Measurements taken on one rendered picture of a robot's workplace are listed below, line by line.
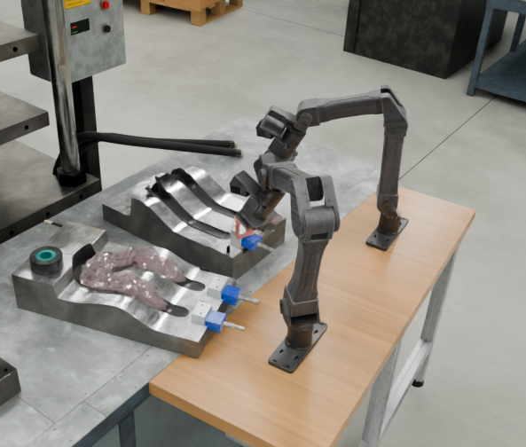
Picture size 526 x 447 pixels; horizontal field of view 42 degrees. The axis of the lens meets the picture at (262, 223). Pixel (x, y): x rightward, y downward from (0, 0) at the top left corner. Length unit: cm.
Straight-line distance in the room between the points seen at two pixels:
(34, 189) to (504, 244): 239
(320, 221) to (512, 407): 161
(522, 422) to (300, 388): 138
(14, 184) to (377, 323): 130
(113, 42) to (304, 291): 128
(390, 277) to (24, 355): 100
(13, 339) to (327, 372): 76
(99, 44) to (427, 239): 127
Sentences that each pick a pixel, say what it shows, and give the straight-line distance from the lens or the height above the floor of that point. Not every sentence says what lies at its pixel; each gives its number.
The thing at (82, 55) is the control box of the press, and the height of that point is 115.
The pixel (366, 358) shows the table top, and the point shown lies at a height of 80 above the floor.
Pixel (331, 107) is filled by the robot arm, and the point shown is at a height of 121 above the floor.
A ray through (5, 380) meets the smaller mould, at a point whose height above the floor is 86.
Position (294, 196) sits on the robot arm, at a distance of 147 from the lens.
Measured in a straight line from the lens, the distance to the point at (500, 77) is 569.
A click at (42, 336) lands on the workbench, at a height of 80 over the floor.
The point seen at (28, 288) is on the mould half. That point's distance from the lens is 182.
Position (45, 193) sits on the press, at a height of 78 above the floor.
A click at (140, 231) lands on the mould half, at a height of 82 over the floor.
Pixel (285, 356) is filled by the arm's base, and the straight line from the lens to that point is 170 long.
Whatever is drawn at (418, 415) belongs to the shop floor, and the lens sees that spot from 274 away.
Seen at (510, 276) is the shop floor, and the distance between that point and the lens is 356.
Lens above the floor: 199
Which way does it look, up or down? 33 degrees down
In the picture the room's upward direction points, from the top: 4 degrees clockwise
